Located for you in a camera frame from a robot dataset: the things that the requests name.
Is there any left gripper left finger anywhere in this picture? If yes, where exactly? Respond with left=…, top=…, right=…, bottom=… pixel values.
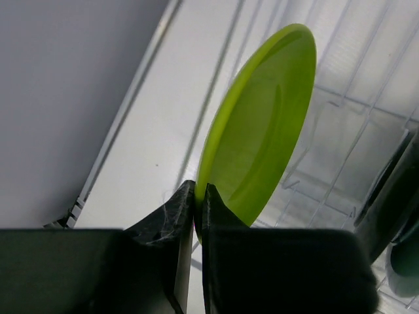
left=1, top=180, right=195, bottom=313

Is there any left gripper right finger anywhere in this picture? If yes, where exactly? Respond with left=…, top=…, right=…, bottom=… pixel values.
left=201, top=184, right=379, bottom=313

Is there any dark green plate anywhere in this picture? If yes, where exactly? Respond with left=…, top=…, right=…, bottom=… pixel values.
left=354, top=130, right=418, bottom=263

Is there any teal green plate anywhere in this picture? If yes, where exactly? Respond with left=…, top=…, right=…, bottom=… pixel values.
left=386, top=237, right=418, bottom=298

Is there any white wire dish rack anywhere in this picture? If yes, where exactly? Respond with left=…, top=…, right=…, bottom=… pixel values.
left=176, top=1, right=418, bottom=230

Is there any lime green plate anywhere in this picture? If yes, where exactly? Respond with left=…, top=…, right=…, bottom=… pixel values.
left=194, top=24, right=317, bottom=234

